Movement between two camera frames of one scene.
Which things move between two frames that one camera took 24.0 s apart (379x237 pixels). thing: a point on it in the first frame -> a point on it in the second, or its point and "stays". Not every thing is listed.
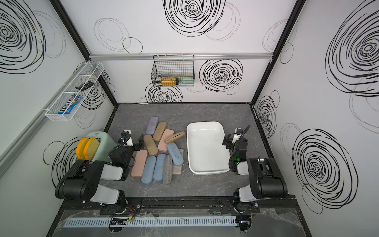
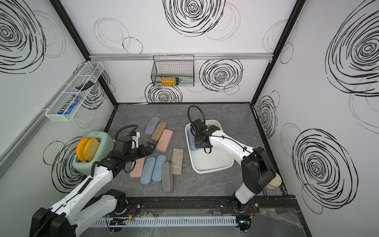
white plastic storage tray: [207, 154] stays
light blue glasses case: [159, 168] stays
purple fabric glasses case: [152, 124] stays
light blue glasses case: [175, 154] -> [192, 140]
